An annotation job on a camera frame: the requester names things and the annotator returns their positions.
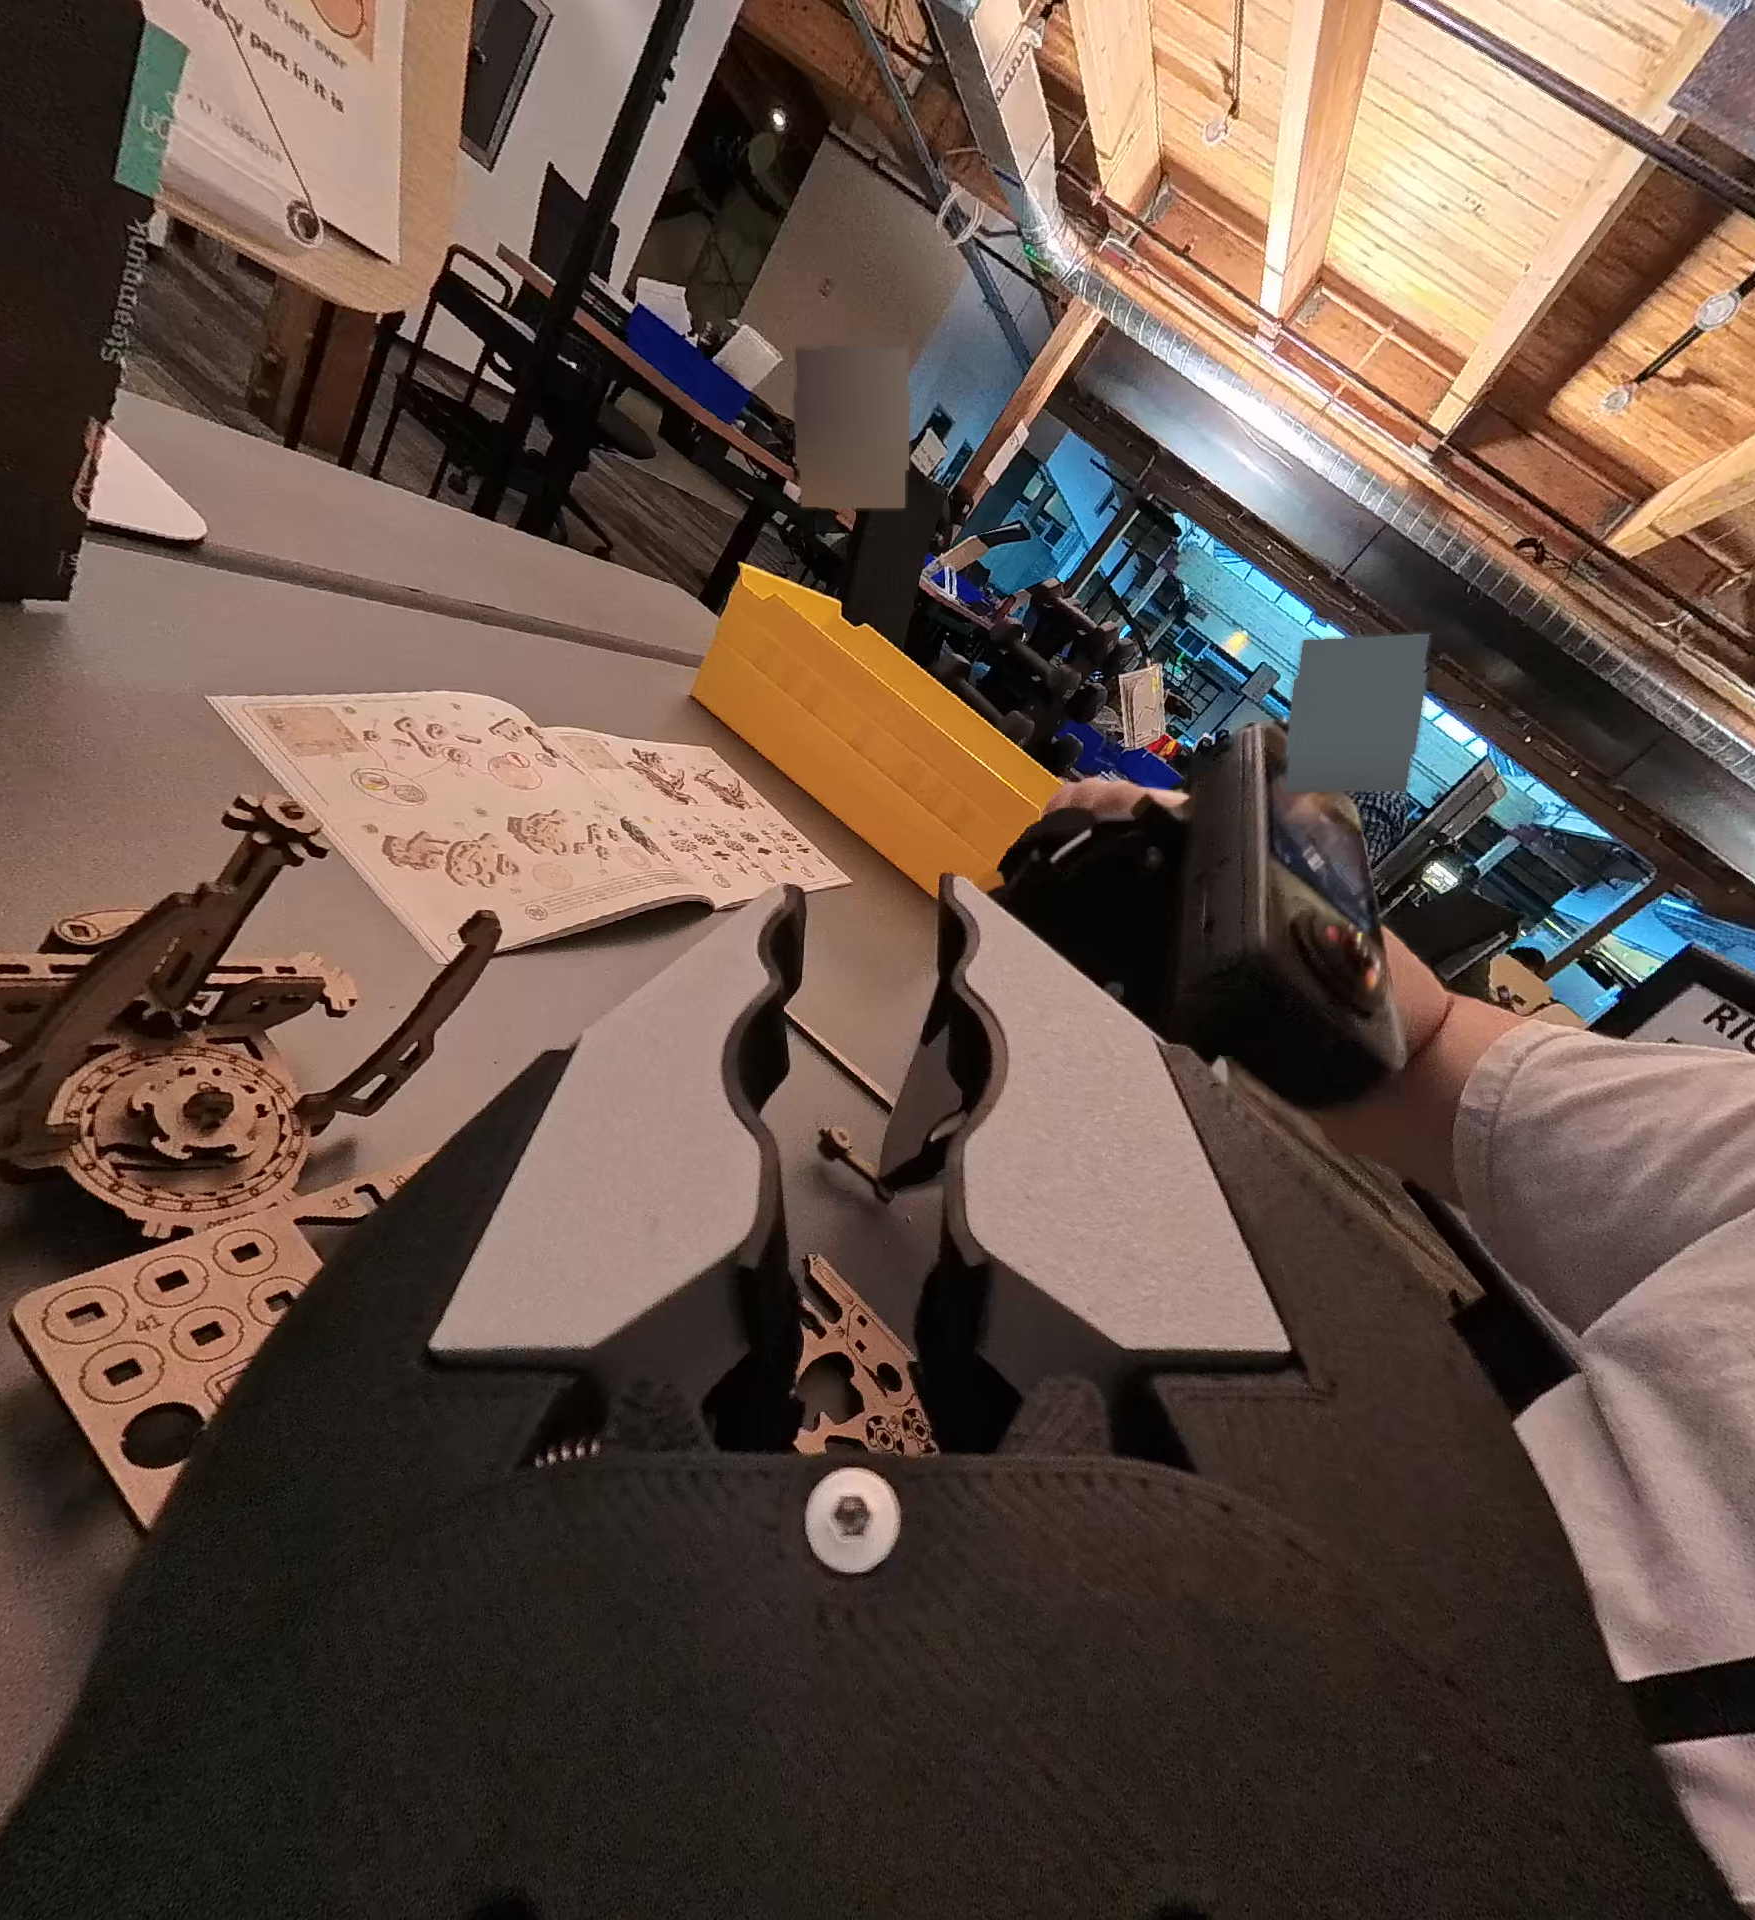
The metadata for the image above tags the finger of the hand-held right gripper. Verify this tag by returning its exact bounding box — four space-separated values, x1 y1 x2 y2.
874 959 973 1198

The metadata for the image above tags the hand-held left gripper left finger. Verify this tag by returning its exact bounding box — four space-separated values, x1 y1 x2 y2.
427 882 810 1455

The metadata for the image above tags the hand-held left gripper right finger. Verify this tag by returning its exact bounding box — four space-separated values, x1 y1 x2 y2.
911 873 1297 1455

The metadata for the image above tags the person's right forearm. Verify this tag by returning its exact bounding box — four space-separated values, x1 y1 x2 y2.
1319 989 1532 1204

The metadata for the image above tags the wooden model assembly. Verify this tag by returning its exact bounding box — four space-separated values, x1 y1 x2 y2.
0 793 506 1241

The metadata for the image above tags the wooden sheet with round parts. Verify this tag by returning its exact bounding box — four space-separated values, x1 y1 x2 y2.
9 1152 439 1534

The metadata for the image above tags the thin wooden stick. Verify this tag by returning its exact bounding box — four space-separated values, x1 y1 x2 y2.
785 1011 896 1114

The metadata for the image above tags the dumbbell rack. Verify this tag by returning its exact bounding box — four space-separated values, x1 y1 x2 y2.
949 576 1137 741

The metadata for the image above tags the yellow plastic bin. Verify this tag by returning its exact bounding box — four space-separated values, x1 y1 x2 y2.
689 563 1069 895

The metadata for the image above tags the open instruction booklet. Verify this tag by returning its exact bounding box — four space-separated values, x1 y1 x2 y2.
205 689 854 966

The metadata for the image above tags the black framed marker sign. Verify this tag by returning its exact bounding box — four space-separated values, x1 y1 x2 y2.
1586 942 1755 1055

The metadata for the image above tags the brown office desk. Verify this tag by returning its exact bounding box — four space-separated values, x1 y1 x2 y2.
494 245 805 485

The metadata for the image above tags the black office chair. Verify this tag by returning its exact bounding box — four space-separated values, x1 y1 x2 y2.
365 245 664 543

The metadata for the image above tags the blue plastic bin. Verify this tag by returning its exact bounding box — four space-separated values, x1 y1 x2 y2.
620 302 753 423

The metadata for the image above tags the black metal pole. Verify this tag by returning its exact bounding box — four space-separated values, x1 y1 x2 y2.
479 0 701 521

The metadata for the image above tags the light wooden board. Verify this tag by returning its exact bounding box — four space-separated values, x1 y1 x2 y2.
162 0 477 312

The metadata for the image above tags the black kit box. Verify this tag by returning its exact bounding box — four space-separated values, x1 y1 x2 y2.
0 0 199 603

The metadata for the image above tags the printed paper poster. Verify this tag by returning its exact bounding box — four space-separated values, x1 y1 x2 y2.
155 0 415 267

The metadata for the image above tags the black shoulder strap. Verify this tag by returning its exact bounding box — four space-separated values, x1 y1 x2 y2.
1631 1646 1755 1752

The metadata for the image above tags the white rounded base plate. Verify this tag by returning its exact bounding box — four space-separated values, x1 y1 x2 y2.
73 427 209 543

